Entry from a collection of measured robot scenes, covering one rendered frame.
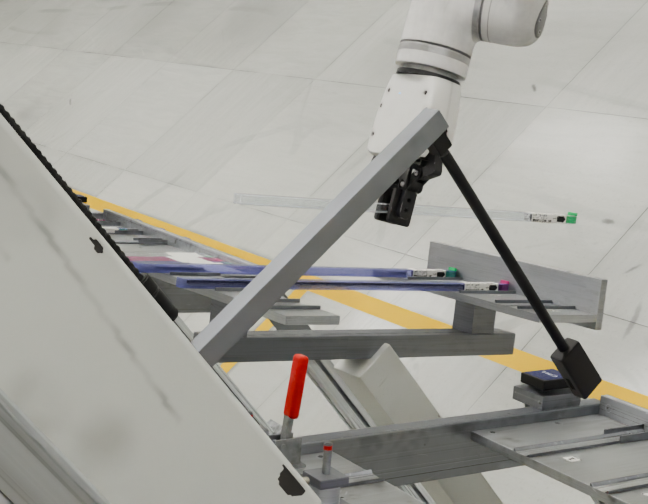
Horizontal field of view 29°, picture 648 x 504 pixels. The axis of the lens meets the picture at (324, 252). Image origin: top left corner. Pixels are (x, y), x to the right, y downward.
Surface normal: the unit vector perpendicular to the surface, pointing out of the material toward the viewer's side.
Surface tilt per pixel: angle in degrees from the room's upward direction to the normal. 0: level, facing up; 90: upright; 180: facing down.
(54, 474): 90
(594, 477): 42
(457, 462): 90
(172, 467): 90
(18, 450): 90
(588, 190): 0
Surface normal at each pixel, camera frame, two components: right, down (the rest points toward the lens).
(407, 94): -0.76, -0.23
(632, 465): 0.07, -0.98
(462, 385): -0.51, -0.71
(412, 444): 0.54, 0.18
